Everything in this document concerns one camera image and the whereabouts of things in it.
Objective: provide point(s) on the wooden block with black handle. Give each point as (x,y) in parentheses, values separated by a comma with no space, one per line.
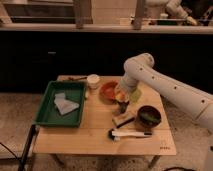
(123,119)

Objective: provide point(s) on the pale gripper body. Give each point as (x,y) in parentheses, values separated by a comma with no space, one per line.
(119,89)

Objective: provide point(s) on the green plastic tray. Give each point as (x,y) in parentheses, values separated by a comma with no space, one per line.
(48,114)

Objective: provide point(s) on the orange plastic bowl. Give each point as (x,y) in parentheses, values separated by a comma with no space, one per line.
(107,90)

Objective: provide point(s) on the black white dish brush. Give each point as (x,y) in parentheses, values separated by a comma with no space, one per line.
(117,135)

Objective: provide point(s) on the black stand pole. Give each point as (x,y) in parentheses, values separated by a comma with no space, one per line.
(24,156)

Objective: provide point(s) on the white cup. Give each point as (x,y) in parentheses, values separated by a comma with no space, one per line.
(93,81)

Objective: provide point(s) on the dark bowl with greens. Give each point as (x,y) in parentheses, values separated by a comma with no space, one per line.
(149,116)

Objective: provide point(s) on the green plastic cup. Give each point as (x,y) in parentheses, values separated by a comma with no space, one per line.
(135,96)

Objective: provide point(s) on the wooden folding table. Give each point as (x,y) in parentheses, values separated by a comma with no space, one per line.
(91,137)

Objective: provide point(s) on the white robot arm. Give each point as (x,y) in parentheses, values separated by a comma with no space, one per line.
(197,103)

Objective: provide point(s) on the red yellow apple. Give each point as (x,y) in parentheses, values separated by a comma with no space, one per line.
(121,97)

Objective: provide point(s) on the white folded cloth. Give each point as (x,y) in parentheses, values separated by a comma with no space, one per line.
(63,105)

